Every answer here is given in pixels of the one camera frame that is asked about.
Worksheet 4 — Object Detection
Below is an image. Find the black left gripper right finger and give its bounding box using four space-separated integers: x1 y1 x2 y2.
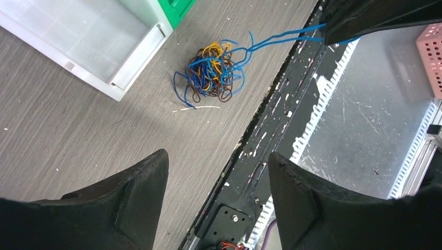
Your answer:
268 152 441 249

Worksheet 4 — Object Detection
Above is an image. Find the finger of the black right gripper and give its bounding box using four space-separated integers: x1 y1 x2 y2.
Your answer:
320 0 441 45

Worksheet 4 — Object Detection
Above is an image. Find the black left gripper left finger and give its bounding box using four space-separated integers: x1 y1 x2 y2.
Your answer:
1 149 169 249

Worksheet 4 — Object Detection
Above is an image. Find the multicolour cable bundle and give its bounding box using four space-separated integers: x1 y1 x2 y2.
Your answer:
173 41 247 110

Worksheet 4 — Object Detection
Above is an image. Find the pink perforated basket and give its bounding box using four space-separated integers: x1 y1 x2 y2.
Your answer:
416 22 442 99

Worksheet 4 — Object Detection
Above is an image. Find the green plastic bin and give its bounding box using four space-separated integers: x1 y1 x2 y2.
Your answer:
158 0 195 29

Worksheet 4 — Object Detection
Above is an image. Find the white plastic bin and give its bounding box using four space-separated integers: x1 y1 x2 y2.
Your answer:
1 0 173 101

